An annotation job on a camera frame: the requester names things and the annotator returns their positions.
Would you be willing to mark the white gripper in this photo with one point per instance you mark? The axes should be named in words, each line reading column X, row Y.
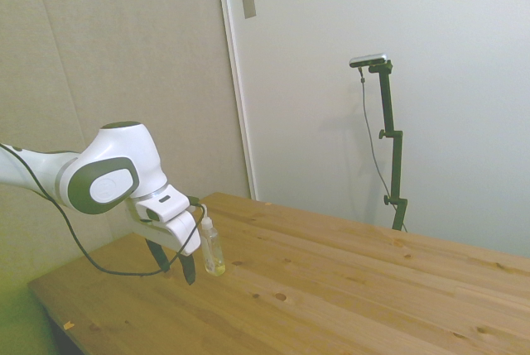
column 174, row 233

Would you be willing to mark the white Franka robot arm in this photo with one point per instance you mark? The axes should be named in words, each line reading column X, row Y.
column 112, row 156

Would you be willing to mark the clear sanitizer bottle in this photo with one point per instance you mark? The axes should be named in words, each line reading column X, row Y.
column 213, row 253

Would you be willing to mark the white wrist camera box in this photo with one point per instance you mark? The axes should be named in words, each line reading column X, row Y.
column 163, row 206

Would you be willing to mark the white door frame strip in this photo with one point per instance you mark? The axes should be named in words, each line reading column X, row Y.
column 236, row 78

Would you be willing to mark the black camera stand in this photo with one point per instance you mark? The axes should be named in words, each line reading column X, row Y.
column 392, row 144

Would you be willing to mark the grey wall switch plate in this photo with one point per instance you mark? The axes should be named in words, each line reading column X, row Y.
column 248, row 3

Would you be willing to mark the silver exterior camera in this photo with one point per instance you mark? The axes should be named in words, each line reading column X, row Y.
column 368, row 60

